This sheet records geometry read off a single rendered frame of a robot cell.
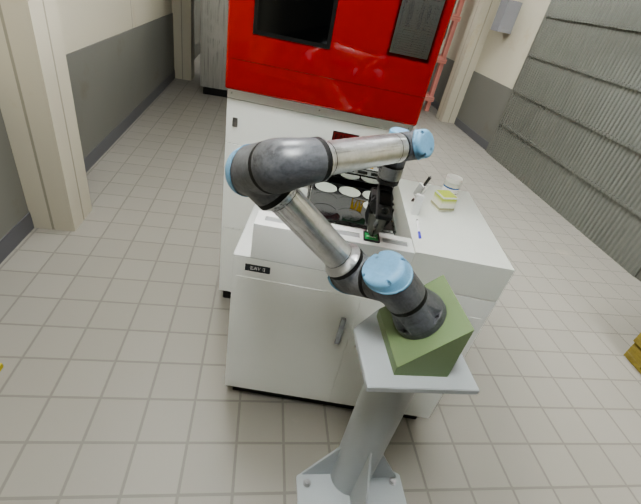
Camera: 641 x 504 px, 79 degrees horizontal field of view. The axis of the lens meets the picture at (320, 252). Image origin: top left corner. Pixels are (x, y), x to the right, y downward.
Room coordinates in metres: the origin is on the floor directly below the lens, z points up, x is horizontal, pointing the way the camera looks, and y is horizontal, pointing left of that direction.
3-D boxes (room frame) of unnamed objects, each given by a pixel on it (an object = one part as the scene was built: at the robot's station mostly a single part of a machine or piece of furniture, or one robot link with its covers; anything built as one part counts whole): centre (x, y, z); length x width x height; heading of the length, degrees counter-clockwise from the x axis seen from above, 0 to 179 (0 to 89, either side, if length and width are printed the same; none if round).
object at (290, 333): (1.42, -0.16, 0.41); 0.96 x 0.64 x 0.82; 93
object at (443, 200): (1.52, -0.46, 1.00); 0.07 x 0.07 x 0.07; 23
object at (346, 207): (1.52, -0.08, 0.90); 0.34 x 0.34 x 0.01; 3
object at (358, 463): (0.74, -0.34, 0.41); 0.51 x 0.44 x 0.82; 13
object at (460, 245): (1.45, -0.47, 0.89); 0.62 x 0.35 x 0.14; 3
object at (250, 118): (1.74, 0.13, 1.02); 0.81 x 0.03 x 0.40; 93
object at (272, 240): (1.16, -0.04, 0.89); 0.55 x 0.09 x 0.14; 93
